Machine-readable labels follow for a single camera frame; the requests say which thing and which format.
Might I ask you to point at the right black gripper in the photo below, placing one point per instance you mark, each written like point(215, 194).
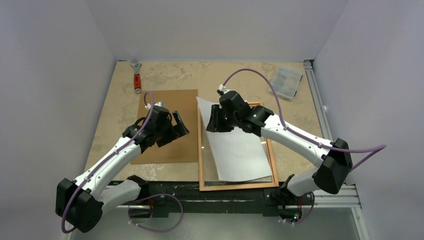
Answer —
point(220, 118)

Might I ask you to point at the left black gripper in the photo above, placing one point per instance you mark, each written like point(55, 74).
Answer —
point(176, 131)

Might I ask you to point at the brown cardboard backing board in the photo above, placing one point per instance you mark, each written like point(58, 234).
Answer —
point(184, 149)

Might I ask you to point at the plant photo print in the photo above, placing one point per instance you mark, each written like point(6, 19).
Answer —
point(238, 156)

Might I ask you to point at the copper wooden picture frame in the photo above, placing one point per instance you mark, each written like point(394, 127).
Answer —
point(273, 165)

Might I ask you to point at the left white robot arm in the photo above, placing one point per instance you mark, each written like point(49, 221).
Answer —
point(82, 202)

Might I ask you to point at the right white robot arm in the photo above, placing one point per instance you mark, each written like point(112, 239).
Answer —
point(332, 160)

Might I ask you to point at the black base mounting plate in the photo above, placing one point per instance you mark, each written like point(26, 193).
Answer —
point(165, 197)

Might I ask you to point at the clear plastic screw box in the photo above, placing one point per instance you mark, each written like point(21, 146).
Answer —
point(286, 82)

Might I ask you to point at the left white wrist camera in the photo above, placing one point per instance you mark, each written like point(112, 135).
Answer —
point(148, 106)

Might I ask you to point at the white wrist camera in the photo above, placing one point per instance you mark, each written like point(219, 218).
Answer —
point(222, 88)
point(148, 106)

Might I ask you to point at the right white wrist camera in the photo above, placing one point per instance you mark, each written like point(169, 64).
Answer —
point(222, 88)

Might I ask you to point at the red handled adjustable wrench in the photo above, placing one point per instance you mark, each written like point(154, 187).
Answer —
point(137, 82)

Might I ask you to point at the aluminium rail frame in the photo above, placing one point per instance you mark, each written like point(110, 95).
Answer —
point(341, 198)

